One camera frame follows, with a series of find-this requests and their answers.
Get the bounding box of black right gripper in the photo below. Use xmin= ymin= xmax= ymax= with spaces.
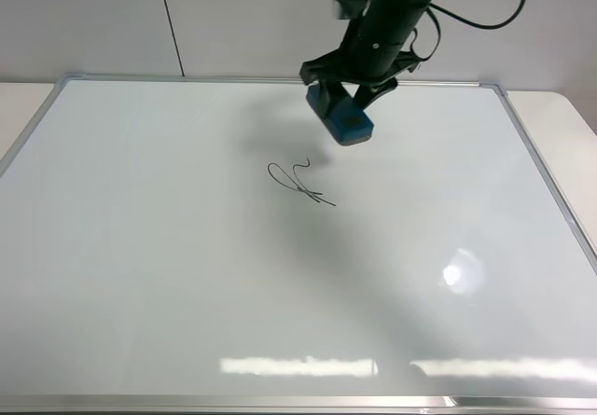
xmin=299 ymin=18 xmax=422 ymax=118

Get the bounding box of blue board eraser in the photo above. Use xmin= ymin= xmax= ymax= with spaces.
xmin=306 ymin=82 xmax=374 ymax=146

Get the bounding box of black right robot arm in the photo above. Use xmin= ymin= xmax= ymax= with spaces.
xmin=299 ymin=0 xmax=525 ymax=116

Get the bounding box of white aluminium-framed whiteboard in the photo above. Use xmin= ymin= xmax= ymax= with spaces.
xmin=1 ymin=76 xmax=596 ymax=414

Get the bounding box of black marker scribble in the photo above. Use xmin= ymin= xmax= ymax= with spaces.
xmin=267 ymin=159 xmax=336 ymax=207

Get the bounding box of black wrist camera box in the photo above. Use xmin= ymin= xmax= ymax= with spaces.
xmin=333 ymin=0 xmax=369 ymax=21

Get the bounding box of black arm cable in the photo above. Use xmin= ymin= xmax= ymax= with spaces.
xmin=410 ymin=0 xmax=597 ymax=61

